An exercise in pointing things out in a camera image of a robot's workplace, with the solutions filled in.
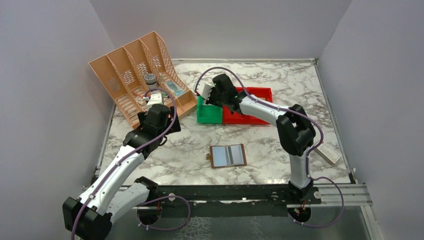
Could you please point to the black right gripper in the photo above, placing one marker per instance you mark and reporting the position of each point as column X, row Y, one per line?
column 210, row 101

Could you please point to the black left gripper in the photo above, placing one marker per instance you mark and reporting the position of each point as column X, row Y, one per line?
column 172, row 111

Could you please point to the brown leather card holder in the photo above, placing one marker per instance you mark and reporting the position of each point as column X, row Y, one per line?
column 223, row 156

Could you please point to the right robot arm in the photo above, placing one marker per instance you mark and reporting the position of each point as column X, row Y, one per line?
column 296, row 133

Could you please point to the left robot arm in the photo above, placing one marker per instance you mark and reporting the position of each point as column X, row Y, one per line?
column 91, row 215

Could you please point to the red plastic bin middle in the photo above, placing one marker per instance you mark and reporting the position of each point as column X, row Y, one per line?
column 238, row 119

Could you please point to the red plastic bin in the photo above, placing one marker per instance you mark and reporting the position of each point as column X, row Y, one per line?
column 262, row 93
column 238, row 119

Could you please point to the green plastic bin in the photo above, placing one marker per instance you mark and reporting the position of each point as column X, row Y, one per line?
column 208, row 114

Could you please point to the blue packet in organizer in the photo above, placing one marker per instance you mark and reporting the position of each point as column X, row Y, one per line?
column 176, row 89

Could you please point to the red plastic bin right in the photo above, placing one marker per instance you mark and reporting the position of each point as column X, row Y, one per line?
column 262, row 93

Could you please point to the silver round tin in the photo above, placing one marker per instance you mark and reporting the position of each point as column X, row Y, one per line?
column 150, row 80

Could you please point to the peach plastic file organizer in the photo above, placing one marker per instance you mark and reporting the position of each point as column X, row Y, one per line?
column 121, row 72

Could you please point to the small white red box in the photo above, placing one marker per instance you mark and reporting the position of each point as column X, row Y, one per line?
column 330, row 155

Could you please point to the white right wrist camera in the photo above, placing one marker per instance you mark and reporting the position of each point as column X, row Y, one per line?
column 204, row 90

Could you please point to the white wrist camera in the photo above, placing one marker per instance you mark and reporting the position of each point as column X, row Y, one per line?
column 204, row 90
column 155, row 98

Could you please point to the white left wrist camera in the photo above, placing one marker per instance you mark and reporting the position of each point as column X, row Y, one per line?
column 155, row 98

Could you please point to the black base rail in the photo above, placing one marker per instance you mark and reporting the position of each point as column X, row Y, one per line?
column 217, row 201

